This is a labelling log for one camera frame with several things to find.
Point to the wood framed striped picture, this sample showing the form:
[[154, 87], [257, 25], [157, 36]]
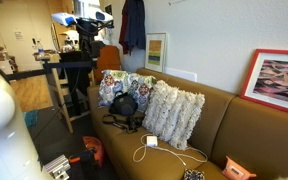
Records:
[[155, 51]]

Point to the small dark wall poster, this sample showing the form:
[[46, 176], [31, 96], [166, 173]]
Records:
[[108, 9]]

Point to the black camera bag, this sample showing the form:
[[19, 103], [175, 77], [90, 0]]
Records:
[[124, 105]]

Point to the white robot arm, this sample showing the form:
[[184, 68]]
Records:
[[4, 133]]

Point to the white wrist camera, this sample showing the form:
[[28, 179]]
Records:
[[62, 19]]

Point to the brown leather sofa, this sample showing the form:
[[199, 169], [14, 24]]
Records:
[[250, 133]]

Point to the clear water bottle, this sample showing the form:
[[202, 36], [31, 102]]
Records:
[[40, 48]]

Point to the shaggy cream pillow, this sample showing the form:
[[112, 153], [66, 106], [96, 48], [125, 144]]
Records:
[[170, 113]]

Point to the orange chair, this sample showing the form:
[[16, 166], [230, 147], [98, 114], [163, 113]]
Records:
[[107, 60]]

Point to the red framed picture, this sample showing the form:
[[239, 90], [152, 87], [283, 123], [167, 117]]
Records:
[[277, 80]]

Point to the orange tissue pouch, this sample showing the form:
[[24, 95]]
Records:
[[235, 171]]

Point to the silver metal bracket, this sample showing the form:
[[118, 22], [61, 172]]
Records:
[[55, 165]]

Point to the orange black clamp tool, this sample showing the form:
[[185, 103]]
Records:
[[84, 156]]

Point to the white power adapter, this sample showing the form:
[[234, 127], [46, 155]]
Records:
[[151, 141]]

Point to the teal rug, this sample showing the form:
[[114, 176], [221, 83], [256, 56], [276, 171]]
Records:
[[30, 118]]

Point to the floral patterned pillow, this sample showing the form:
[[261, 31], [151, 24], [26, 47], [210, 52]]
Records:
[[114, 83]]

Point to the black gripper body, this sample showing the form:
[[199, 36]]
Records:
[[88, 28]]

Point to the dark hanging jacket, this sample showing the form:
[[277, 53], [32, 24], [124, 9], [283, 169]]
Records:
[[134, 26]]

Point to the paper door sign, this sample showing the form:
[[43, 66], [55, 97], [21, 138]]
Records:
[[18, 35]]

